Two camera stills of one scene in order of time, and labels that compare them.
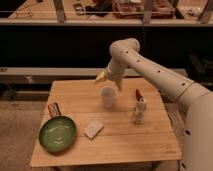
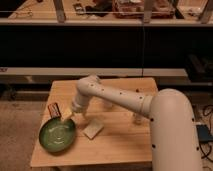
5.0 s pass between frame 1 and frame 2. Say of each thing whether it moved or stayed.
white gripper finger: moved
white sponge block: stayed
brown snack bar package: stayed
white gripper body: moved
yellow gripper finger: moved
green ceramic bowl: stayed
